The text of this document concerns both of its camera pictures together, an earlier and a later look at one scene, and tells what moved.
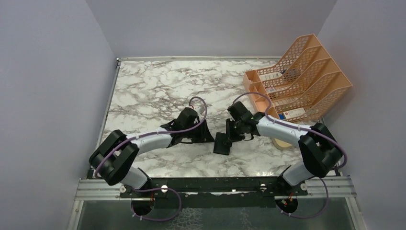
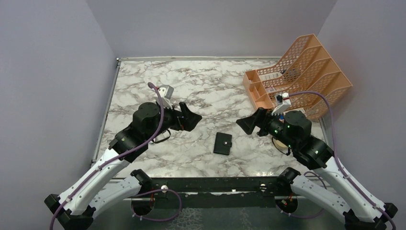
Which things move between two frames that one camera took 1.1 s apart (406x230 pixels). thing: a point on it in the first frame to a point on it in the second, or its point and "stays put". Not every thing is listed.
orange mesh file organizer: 305,80 stays put
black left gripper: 205,136 to 189,119
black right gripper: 229,122 to 262,116
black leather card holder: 222,144 stays put
